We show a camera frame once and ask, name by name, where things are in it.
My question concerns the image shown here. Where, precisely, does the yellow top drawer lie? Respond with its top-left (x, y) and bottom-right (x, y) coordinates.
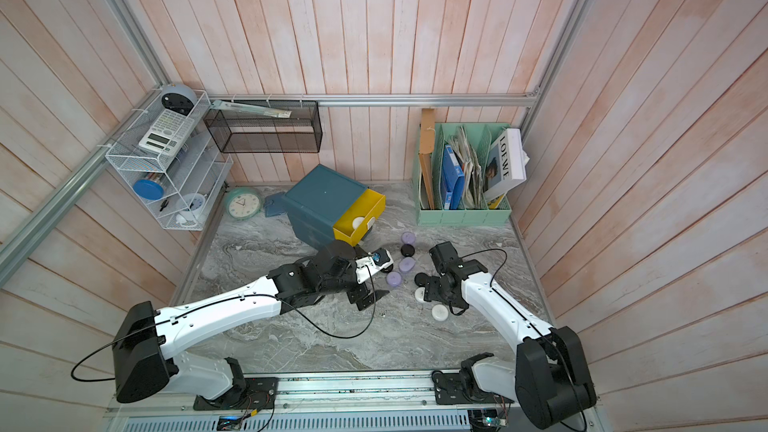
top-left (333, 189), bottom-right (386, 246)

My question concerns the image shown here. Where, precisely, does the teal drawer cabinet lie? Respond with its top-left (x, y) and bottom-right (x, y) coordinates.
top-left (283, 165), bottom-right (367, 249)

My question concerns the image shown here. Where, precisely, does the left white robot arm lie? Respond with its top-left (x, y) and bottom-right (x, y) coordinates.
top-left (106, 240), bottom-right (394, 410)

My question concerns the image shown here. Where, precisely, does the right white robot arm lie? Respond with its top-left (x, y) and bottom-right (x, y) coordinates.
top-left (415, 242), bottom-right (597, 430)

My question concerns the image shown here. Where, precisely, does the purple earphone case middle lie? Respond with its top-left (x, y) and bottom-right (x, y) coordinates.
top-left (398, 257), bottom-right (416, 273)

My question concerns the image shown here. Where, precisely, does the purple earphone case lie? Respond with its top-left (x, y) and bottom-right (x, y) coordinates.
top-left (401, 231), bottom-right (416, 245)
top-left (386, 271), bottom-right (403, 288)
top-left (398, 257), bottom-right (416, 273)

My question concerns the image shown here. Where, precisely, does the purple earphone case lower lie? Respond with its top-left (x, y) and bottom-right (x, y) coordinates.
top-left (386, 271), bottom-right (403, 288)

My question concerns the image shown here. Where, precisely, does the black earphone case top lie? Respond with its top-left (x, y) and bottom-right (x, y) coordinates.
top-left (400, 244), bottom-right (416, 257)

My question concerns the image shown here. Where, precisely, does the purple earphone case top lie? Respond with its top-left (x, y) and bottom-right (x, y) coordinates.
top-left (401, 231), bottom-right (416, 245)

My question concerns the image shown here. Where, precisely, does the small blue notebook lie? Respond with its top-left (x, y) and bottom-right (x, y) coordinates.
top-left (263, 192), bottom-right (287, 218)

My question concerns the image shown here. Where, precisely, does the green round alarm clock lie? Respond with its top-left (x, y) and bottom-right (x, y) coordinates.
top-left (225, 187), bottom-right (263, 220)

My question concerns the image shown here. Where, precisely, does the blue folder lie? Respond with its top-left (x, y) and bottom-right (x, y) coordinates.
top-left (440, 144), bottom-right (465, 210)

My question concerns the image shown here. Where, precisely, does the green file organizer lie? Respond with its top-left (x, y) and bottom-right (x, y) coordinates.
top-left (412, 123), bottom-right (512, 227)

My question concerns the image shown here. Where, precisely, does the white Loewe book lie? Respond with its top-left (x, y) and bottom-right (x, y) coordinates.
top-left (483, 128), bottom-right (529, 204)

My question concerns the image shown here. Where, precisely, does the black mesh basket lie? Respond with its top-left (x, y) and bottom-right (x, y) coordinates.
top-left (204, 99), bottom-right (323, 154)

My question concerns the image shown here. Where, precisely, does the blue round lid jar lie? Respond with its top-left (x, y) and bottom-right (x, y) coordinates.
top-left (132, 172), bottom-right (165, 201)

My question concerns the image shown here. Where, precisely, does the white ruler strip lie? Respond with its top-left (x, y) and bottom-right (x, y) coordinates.
top-left (211, 100), bottom-right (292, 119)

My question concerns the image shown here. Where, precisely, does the white calculator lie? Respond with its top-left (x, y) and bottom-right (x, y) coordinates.
top-left (138, 109), bottom-right (195, 157)

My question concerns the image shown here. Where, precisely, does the grey round speaker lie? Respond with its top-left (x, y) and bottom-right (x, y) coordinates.
top-left (161, 84), bottom-right (198, 116)

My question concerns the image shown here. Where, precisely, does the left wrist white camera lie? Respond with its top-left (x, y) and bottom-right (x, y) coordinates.
top-left (355, 248), bottom-right (394, 284)

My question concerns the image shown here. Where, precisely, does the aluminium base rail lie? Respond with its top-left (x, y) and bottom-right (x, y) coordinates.
top-left (98, 370), bottom-right (536, 431)

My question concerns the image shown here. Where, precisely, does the white wire shelf rack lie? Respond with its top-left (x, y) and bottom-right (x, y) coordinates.
top-left (106, 87), bottom-right (233, 231)

